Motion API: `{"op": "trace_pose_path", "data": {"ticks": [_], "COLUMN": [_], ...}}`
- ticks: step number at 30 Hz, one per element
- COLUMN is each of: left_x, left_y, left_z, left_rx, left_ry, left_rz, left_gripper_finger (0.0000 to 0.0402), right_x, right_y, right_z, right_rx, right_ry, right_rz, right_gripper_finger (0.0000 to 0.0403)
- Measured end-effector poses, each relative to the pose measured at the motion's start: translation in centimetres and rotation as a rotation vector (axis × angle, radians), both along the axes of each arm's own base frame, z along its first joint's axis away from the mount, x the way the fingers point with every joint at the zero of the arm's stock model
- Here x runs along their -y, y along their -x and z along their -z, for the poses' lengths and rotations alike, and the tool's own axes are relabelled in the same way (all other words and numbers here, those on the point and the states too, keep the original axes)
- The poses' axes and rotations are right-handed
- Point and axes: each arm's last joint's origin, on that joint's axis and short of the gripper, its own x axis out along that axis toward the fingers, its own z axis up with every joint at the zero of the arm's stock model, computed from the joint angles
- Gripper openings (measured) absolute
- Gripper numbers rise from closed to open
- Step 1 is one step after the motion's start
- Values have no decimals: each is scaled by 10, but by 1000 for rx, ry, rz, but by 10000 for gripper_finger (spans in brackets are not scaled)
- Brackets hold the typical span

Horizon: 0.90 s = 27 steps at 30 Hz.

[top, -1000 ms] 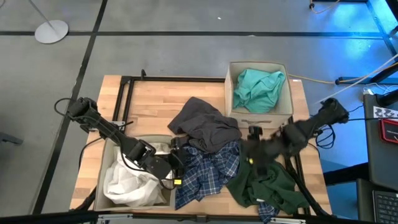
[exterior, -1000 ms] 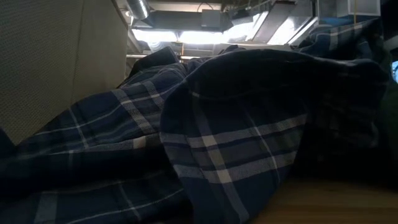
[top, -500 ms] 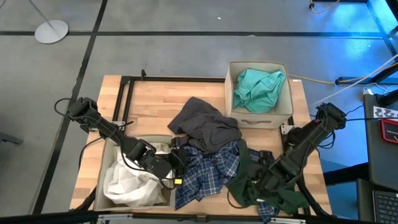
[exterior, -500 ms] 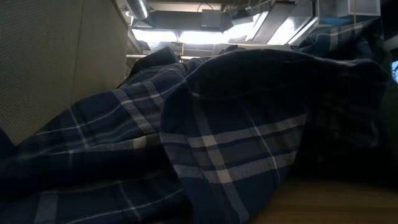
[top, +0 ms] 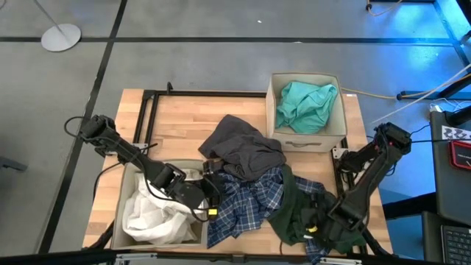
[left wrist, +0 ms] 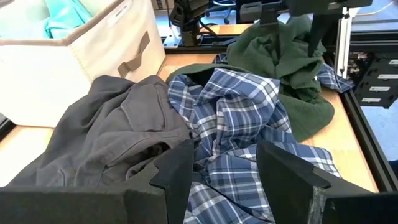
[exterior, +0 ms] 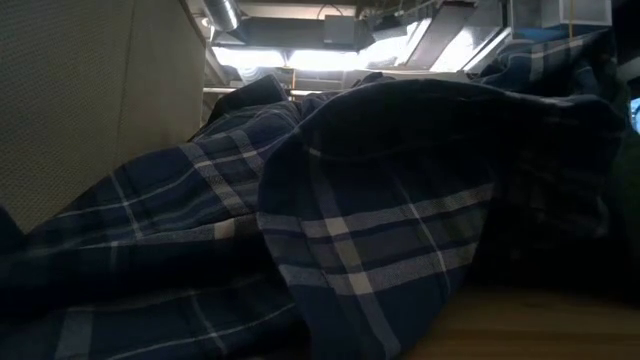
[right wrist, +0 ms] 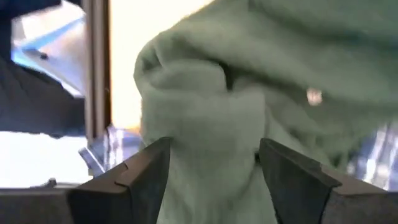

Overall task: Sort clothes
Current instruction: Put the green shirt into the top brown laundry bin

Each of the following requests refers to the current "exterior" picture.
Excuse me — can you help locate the bright ceiling light panel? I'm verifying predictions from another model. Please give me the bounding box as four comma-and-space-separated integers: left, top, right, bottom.
212, 45, 364, 72

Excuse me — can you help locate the beige fabric storage bin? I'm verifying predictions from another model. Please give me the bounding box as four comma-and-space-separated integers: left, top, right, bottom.
0, 0, 207, 234

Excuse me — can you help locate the blue plaid shirt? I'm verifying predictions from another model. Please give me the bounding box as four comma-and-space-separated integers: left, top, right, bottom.
0, 29, 632, 360

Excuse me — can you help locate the silver round ventilation duct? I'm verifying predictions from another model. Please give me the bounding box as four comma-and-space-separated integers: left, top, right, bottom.
202, 0, 242, 32

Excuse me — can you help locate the grey rectangular ceiling duct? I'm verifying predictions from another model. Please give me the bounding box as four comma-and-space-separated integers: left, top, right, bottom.
403, 0, 507, 72

